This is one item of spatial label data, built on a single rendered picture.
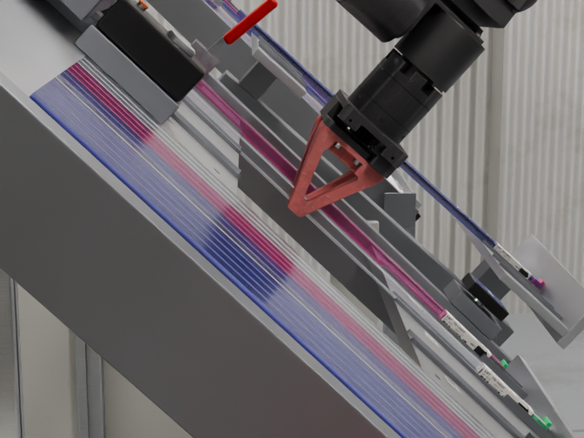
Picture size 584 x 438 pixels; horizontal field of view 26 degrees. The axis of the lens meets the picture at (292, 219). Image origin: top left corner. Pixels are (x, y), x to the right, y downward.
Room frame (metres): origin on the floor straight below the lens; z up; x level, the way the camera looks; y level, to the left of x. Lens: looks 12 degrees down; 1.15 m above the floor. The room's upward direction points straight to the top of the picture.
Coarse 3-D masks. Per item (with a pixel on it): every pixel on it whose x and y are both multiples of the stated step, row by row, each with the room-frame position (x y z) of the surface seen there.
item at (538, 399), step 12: (516, 360) 1.22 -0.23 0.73; (516, 372) 1.20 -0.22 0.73; (528, 372) 1.18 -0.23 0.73; (528, 384) 1.16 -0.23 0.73; (540, 384) 1.15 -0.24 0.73; (528, 396) 1.14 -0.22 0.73; (540, 396) 1.12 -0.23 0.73; (540, 408) 1.10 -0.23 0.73; (552, 408) 1.08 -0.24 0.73; (552, 420) 1.06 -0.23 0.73; (564, 420) 1.06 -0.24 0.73; (552, 432) 1.04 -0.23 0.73; (564, 432) 1.03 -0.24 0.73
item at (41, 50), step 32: (0, 0) 0.77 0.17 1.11; (32, 0) 0.86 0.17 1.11; (0, 32) 0.69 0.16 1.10; (32, 32) 0.76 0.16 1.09; (64, 32) 0.85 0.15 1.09; (0, 64) 0.63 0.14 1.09; (32, 64) 0.69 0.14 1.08; (64, 64) 0.76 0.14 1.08; (192, 128) 0.93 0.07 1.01; (224, 160) 0.93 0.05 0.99
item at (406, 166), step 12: (240, 12) 1.51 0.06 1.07; (264, 36) 1.51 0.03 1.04; (276, 48) 1.51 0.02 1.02; (288, 60) 1.51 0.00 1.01; (312, 84) 1.51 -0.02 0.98; (324, 96) 1.51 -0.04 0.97; (408, 168) 1.52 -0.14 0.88; (420, 180) 1.52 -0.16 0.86; (432, 192) 1.52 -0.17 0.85; (444, 204) 1.52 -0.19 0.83; (456, 216) 1.52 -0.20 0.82; (468, 228) 1.52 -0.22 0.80; (480, 228) 1.52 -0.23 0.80; (492, 240) 1.52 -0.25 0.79; (540, 288) 1.52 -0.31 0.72
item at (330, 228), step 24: (192, 96) 1.02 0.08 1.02; (216, 120) 1.02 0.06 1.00; (240, 144) 1.02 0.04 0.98; (264, 168) 1.03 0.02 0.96; (288, 192) 1.03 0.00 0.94; (312, 216) 1.03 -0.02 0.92; (336, 240) 1.03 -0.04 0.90; (360, 264) 1.03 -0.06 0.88; (384, 288) 1.03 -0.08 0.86; (480, 360) 1.04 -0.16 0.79
